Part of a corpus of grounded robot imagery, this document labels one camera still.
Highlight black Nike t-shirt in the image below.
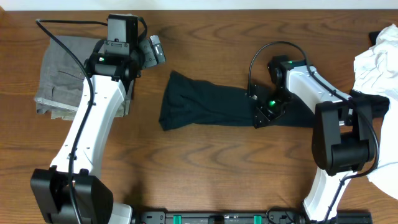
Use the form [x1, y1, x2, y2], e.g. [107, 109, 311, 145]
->
[158, 70, 315, 132]

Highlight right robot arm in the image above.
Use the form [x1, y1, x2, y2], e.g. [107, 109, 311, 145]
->
[248, 55, 379, 223]

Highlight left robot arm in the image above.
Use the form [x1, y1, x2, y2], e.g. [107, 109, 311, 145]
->
[30, 14, 166, 224]

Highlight folded grey shorts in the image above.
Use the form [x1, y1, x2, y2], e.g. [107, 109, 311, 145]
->
[34, 35, 133, 120]

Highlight black garment under white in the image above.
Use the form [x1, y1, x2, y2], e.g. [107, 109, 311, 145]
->
[350, 26, 397, 118]

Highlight white crumpled garment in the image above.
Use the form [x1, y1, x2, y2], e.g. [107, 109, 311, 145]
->
[353, 24, 397, 198]

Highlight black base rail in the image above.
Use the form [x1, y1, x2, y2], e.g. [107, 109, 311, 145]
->
[133, 210, 373, 224]

